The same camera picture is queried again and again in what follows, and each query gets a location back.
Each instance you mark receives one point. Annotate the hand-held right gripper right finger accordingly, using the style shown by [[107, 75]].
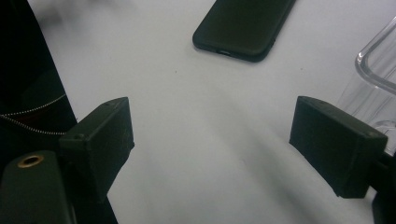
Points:
[[336, 146]]

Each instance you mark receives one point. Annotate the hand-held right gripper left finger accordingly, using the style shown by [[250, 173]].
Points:
[[99, 146]]

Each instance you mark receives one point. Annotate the white table board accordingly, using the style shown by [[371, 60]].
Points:
[[199, 109]]

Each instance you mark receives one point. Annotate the black phone case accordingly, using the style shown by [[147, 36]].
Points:
[[243, 28]]

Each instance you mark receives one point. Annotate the dark cloth with zipper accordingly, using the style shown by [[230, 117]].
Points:
[[25, 77]]

